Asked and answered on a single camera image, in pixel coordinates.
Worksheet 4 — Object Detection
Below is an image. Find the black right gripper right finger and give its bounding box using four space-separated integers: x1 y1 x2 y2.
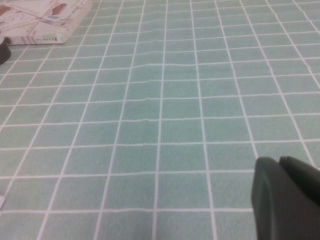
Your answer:
278 155 320 201

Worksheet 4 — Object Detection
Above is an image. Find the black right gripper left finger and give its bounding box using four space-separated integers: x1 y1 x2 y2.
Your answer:
250 156 320 240

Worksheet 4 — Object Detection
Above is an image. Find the black mesh pen holder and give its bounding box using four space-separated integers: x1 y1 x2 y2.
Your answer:
0 37 12 66

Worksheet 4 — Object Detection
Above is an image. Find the green checked tablecloth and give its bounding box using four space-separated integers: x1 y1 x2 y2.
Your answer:
0 0 320 240

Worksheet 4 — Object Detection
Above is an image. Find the map print book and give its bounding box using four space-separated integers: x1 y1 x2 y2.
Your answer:
0 0 94 46

